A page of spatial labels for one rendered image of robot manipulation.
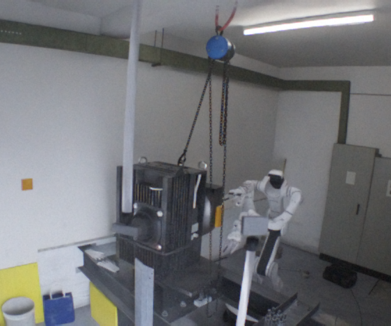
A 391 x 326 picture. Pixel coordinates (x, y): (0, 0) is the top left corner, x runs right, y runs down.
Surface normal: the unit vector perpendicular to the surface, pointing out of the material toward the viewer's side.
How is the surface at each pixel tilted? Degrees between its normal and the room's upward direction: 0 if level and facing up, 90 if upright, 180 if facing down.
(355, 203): 90
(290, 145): 90
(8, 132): 90
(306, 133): 90
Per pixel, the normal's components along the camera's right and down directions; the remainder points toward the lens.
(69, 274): 0.68, 0.14
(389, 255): -0.73, 0.04
